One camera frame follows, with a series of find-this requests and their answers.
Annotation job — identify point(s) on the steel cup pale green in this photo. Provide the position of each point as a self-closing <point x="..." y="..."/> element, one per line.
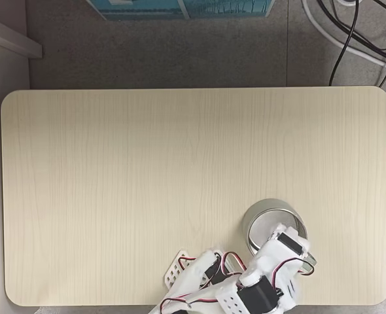
<point x="261" y="225"/>

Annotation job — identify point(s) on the teal printed box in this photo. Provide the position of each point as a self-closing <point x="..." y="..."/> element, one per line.
<point x="183" y="8"/>

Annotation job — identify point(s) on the white shelf board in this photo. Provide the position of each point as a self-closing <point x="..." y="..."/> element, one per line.
<point x="10" y="36"/>

